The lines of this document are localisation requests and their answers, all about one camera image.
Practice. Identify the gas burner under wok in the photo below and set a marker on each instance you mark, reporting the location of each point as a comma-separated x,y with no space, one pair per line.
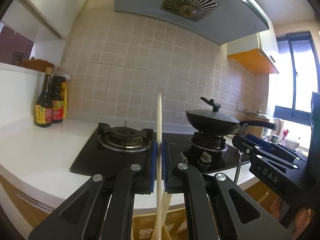
207,142

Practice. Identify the slim dark sauce bottle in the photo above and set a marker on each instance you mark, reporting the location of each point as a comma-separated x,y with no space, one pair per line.
43,105

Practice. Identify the white bowl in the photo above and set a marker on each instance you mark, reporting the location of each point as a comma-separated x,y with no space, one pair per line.
292,143

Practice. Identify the dark framed window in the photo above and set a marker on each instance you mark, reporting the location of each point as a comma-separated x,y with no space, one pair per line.
300,70

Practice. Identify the dark red door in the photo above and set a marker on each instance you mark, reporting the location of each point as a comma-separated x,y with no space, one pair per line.
17,47

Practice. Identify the dark jar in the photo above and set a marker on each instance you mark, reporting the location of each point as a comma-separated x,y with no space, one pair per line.
18,59

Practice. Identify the black glass gas stove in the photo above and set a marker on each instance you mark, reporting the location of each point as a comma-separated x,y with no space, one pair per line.
95,160

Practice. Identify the beige rice cooker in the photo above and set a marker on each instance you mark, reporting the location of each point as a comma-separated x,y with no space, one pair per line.
260,120

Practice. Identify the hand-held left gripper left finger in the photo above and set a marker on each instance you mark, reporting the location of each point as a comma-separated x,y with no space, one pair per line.
154,165

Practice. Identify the brown woven tray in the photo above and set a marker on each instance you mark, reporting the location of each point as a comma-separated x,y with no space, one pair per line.
37,64

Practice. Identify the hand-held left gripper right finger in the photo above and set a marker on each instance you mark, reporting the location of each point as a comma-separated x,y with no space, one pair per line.
164,165

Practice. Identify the metal spoon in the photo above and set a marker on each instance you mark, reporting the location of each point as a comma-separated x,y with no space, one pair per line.
238,170

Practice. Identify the patterned cup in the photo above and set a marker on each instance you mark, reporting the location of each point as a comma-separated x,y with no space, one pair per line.
275,138

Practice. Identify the white upper cabinet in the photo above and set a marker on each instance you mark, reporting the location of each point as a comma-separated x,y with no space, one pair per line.
50,5

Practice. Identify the beige wooden chopstick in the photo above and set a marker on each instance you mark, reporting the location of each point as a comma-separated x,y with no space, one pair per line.
166,207
159,120

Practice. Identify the yellow oil bottle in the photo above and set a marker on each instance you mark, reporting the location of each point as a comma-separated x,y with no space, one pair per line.
65,97

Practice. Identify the beige slotted utensil basket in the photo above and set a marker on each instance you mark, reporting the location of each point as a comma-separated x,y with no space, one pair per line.
175,223

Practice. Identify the bare gas burner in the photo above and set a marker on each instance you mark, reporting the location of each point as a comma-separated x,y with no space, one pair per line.
122,136

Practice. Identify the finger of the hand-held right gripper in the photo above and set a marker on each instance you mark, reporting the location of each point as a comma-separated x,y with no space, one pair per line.
257,141
243,143

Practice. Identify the pale pink kettle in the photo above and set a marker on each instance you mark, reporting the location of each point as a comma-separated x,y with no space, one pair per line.
279,127

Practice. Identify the wide dark sauce bottle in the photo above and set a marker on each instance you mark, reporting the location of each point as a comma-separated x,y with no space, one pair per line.
58,97

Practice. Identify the white wall socket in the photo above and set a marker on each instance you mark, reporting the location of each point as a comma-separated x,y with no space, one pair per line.
241,106

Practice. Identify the black wok lid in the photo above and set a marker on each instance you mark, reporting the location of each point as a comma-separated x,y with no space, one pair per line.
212,115

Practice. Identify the black wok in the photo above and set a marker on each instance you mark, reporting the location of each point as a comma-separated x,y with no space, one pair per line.
212,123

